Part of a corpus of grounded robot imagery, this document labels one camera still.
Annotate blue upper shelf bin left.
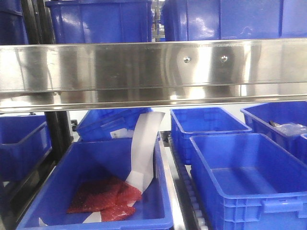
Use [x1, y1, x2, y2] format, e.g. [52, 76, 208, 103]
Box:
[45, 0, 153, 44]

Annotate stainless steel shelf rail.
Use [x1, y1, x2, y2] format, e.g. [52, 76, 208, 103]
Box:
[0, 38, 307, 113]

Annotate clear plastic bag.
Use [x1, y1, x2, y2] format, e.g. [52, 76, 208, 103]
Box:
[269, 121, 307, 137]

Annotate blue empty rear bin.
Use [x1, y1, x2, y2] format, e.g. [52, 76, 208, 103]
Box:
[170, 107, 252, 165]

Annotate blue empty front bin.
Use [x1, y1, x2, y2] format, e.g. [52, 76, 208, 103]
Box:
[190, 133, 307, 230]

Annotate blue shelf bin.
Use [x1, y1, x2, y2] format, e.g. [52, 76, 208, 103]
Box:
[162, 0, 307, 41]
[45, 0, 153, 44]

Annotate white paper strip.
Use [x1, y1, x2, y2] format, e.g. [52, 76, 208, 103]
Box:
[83, 111, 166, 224]

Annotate blue upper shelf bin right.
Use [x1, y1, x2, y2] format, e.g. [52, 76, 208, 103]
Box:
[162, 0, 307, 41]

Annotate blue bin far left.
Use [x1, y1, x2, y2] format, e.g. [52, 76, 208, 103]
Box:
[0, 115, 51, 182]

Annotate white roller track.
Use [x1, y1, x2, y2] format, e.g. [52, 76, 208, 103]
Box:
[167, 135, 209, 230]

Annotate blue empty bin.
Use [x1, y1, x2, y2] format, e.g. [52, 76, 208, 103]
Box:
[190, 133, 307, 230]
[170, 107, 252, 165]

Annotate blue tilted bin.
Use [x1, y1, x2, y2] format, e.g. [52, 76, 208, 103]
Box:
[76, 107, 152, 142]

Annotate red bubble wrap bags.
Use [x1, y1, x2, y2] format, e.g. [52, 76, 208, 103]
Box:
[67, 176, 142, 222]

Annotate blue bin far right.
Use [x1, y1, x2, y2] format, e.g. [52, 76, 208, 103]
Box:
[241, 102, 307, 163]

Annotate blue bin with red bags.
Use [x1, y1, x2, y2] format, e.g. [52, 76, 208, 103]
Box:
[18, 138, 173, 230]

